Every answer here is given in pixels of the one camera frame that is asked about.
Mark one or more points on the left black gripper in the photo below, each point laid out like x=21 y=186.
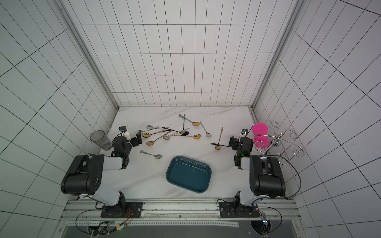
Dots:
x=134 y=140

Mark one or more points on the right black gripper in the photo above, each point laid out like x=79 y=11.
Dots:
x=233 y=143

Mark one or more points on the gold ornate handle spoon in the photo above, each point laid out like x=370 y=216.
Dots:
x=147 y=135

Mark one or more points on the copper round spoon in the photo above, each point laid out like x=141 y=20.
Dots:
x=151 y=142

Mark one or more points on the yellow bowl ornate silver spoon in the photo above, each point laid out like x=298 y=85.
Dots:
x=193 y=123

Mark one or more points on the purple iridescent spoon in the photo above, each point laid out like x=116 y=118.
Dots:
x=175 y=130

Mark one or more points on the teal plastic storage box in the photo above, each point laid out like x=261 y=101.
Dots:
x=189 y=174

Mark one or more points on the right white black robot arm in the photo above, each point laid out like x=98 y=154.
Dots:
x=265 y=181

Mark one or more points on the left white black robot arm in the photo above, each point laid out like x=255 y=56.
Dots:
x=84 y=176

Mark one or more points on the rose gold long spoon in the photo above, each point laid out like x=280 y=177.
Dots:
x=219 y=147

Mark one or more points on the small ornate silver spoon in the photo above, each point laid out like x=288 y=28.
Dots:
x=156 y=156

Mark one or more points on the silver matte round spoon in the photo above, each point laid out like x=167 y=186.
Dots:
x=167 y=137

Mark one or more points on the pink plastic cup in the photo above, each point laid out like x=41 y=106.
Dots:
x=261 y=139

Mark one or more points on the clear plastic cup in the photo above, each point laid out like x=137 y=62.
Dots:
x=101 y=140

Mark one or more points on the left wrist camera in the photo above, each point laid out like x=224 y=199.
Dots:
x=124 y=132

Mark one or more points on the black handled spoon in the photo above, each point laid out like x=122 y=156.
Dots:
x=219 y=144

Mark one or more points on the silver spoon with printed handle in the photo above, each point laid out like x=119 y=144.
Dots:
x=150 y=127

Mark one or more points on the chrome wire cup rack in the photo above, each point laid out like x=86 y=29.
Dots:
x=277 y=140

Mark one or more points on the aluminium mounting rail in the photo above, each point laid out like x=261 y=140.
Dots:
x=82 y=214

